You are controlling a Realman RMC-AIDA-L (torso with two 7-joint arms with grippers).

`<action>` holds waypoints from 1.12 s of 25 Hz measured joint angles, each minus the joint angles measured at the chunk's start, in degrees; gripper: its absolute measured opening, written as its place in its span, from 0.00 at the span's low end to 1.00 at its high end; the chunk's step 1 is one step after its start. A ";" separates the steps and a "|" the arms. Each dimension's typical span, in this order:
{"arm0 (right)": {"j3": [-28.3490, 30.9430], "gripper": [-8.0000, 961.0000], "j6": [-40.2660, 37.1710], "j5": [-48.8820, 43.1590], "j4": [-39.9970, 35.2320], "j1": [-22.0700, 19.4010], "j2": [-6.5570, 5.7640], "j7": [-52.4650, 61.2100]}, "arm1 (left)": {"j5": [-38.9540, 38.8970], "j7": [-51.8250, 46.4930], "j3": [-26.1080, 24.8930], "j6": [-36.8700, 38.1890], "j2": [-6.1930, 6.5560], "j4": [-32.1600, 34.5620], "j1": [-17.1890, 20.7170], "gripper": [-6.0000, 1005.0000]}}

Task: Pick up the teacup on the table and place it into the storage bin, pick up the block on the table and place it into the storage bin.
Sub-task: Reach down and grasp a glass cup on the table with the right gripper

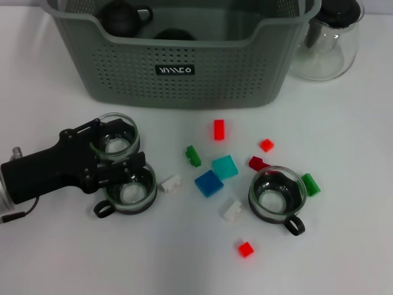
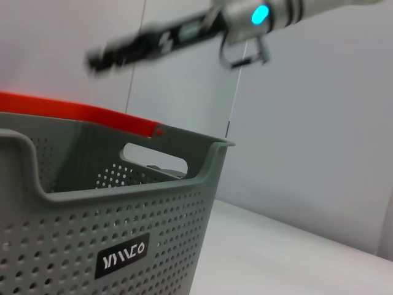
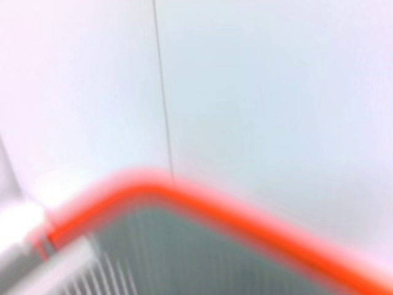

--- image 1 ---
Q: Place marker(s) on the grey-green perforated storage bin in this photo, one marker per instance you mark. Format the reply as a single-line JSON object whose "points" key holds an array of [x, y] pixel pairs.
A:
{"points": [[215, 77]]}

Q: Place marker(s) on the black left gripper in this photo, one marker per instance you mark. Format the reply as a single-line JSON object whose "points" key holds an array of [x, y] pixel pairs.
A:
{"points": [[52, 172]]}

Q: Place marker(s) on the glass teapot with black lid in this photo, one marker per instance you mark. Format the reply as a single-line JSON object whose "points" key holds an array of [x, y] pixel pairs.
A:
{"points": [[322, 61]]}

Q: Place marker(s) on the cyan square plate brick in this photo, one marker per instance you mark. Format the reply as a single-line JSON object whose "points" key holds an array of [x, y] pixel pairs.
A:
{"points": [[224, 166]]}

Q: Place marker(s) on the bright red oblong brick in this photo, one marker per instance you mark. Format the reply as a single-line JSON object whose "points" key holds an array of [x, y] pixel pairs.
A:
{"points": [[218, 130]]}

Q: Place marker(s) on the black ceramic teapot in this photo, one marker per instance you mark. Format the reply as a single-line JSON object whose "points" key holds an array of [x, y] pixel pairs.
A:
{"points": [[119, 18]]}

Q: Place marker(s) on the glass teacup with black holder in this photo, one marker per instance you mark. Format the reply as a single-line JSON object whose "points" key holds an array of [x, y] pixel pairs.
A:
{"points": [[132, 196], [175, 35], [276, 196], [122, 144]]}

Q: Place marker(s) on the green oblong brick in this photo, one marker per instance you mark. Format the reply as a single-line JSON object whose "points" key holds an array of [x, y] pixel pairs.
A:
{"points": [[310, 185], [192, 155]]}

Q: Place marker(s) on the dark red curved brick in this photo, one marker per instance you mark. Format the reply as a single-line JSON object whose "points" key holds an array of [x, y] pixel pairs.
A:
{"points": [[256, 163]]}

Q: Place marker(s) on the blue square plate brick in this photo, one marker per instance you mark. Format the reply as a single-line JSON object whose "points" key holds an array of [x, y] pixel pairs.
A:
{"points": [[208, 182]]}

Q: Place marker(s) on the silver metal connector plug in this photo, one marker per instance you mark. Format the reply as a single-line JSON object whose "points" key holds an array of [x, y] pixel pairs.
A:
{"points": [[17, 152]]}

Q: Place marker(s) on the small red square brick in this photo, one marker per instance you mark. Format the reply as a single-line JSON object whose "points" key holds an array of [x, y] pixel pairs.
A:
{"points": [[245, 249], [266, 145]]}

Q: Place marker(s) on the white oblong brick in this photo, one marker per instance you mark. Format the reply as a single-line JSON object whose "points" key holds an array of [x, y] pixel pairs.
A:
{"points": [[172, 183], [231, 211]]}

